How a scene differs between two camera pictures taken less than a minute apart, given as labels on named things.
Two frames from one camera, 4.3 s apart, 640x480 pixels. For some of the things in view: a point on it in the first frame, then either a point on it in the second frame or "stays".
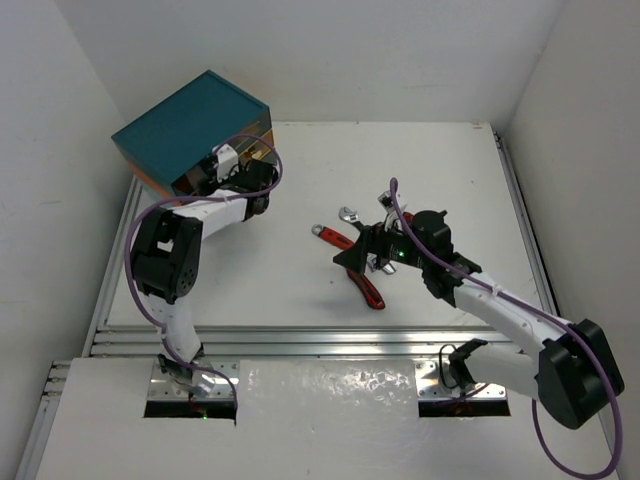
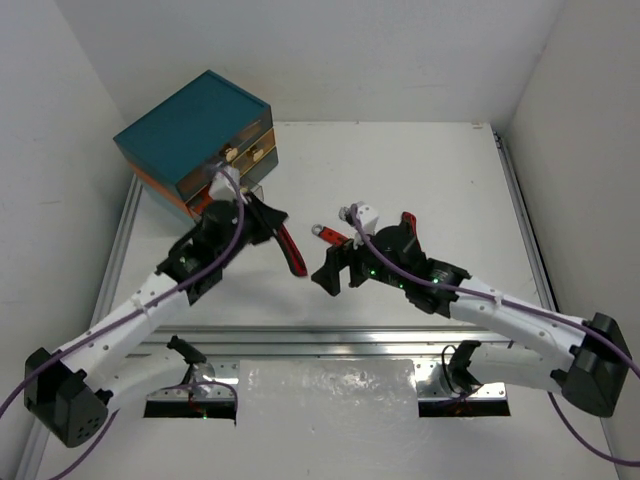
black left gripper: x=210 y=167 to x=261 y=220
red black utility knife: x=367 y=289 to x=291 y=251
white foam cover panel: x=327 y=392 stays
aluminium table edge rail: x=297 y=342 stays
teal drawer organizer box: x=160 y=147 stays
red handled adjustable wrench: x=349 y=244 stays
